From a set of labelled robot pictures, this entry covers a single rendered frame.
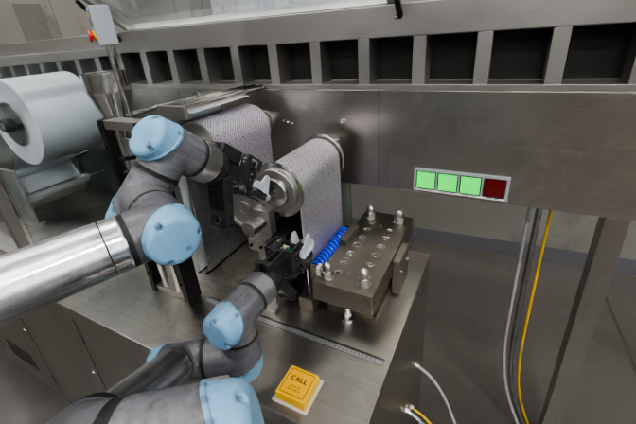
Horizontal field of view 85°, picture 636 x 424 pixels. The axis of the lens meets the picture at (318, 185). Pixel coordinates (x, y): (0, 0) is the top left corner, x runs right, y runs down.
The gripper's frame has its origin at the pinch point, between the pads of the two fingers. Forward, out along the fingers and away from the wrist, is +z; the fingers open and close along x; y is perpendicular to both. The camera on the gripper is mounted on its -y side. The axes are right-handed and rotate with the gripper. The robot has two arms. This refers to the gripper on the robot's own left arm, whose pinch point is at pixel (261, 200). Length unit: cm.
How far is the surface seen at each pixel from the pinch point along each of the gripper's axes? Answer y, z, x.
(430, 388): -58, 125, -35
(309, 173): 9.7, 6.4, -7.6
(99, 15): 38, -24, 50
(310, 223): -2.2, 12.7, -8.1
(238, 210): -2.9, 7.5, 11.8
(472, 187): 18, 32, -45
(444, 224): 36, 211, -21
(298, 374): -35.5, 6.6, -16.8
